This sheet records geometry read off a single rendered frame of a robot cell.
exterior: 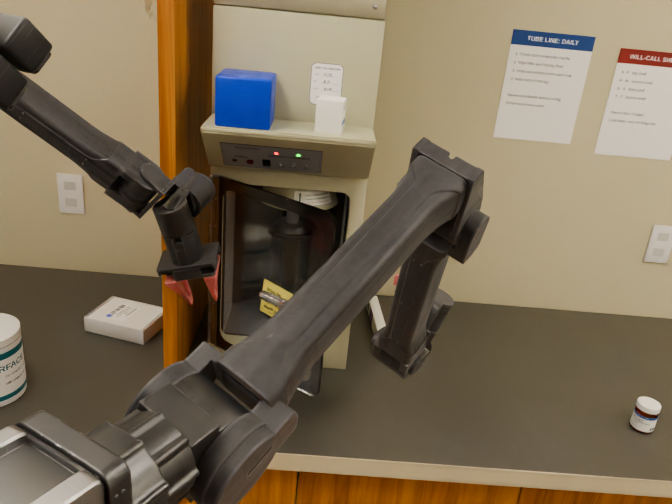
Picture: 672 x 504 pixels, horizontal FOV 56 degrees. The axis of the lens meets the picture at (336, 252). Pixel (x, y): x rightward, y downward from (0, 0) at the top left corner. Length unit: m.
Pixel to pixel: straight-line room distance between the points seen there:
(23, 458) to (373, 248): 0.33
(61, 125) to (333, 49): 0.52
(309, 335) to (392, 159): 1.25
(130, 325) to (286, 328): 1.07
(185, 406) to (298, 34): 0.89
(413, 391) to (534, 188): 0.70
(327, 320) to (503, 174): 1.31
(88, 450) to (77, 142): 0.69
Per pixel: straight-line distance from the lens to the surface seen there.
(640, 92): 1.88
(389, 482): 1.36
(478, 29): 1.73
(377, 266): 0.59
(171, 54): 1.21
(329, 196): 1.39
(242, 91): 1.18
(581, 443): 1.47
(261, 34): 1.27
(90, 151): 1.05
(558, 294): 2.01
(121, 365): 1.52
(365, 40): 1.26
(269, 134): 1.18
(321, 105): 1.20
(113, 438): 0.46
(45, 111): 1.06
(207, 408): 0.52
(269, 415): 0.53
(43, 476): 0.42
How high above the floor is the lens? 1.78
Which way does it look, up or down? 23 degrees down
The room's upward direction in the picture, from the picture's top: 6 degrees clockwise
